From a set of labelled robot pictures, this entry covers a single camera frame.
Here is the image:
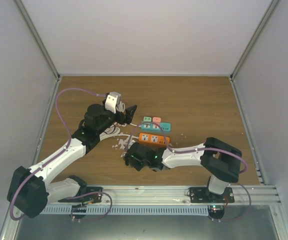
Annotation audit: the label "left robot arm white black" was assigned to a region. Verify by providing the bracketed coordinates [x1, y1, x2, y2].
[7, 104, 137, 221]

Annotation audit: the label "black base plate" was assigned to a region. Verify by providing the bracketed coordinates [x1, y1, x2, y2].
[187, 186, 235, 204]
[54, 186, 104, 203]

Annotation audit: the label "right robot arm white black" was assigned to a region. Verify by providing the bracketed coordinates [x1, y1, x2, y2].
[123, 137, 243, 203]

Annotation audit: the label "left aluminium frame post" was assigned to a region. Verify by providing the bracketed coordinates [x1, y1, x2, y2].
[13, 0, 61, 81]

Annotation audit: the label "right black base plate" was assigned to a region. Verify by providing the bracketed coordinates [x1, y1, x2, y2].
[187, 186, 235, 204]

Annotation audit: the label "slotted grey cable duct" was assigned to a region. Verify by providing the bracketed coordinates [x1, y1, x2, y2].
[41, 204, 209, 217]

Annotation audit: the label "green plug adapter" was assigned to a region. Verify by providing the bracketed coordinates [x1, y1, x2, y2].
[143, 116, 152, 123]

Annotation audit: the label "aluminium frame post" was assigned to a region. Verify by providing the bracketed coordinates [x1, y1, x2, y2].
[13, 0, 61, 81]
[229, 0, 281, 82]

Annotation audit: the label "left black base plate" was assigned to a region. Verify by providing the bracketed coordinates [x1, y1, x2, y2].
[54, 186, 104, 203]

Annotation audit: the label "pink plug adapter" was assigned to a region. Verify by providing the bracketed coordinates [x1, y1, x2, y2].
[152, 116, 161, 123]

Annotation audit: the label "white debris pile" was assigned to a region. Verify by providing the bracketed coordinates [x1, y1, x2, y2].
[112, 135, 130, 158]

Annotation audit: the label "aluminium front rail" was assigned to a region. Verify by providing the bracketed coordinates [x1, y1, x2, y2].
[102, 185, 281, 206]

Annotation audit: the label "orange power strip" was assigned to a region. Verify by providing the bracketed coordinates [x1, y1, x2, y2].
[138, 132, 170, 146]

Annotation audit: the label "teal power strip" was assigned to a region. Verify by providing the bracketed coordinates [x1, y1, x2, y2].
[141, 122, 172, 134]

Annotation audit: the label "right aluminium frame post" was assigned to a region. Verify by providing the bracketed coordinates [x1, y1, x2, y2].
[229, 0, 281, 82]

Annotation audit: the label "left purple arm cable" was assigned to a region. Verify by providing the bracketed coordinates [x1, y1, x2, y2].
[10, 88, 107, 221]

